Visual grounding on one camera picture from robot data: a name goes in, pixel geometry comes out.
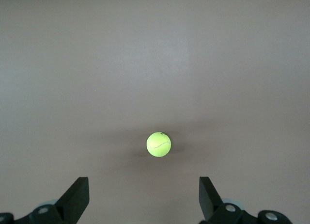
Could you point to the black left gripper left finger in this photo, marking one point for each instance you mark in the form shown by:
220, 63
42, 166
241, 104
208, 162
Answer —
70, 204

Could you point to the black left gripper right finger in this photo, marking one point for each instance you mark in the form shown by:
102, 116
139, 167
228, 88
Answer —
213, 207

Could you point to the yellow tennis ball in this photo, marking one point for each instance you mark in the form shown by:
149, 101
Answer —
159, 144

